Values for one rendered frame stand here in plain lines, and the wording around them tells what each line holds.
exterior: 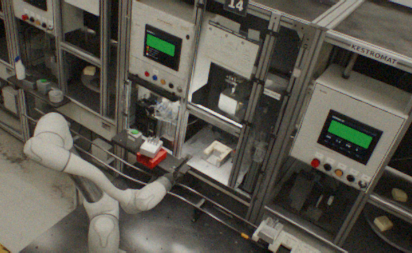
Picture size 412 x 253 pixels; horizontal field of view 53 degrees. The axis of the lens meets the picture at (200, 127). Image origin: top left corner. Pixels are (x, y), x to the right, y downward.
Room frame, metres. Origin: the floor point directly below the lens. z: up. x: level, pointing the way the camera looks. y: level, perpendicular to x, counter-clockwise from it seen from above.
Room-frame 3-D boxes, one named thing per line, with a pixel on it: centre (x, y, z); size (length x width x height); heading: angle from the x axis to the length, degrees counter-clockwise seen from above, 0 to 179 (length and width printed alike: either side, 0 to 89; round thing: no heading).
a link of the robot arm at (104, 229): (1.37, 0.40, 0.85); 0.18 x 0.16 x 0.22; 16
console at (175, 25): (2.22, 0.26, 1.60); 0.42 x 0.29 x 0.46; 63
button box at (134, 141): (2.06, 0.40, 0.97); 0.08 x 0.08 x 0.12; 63
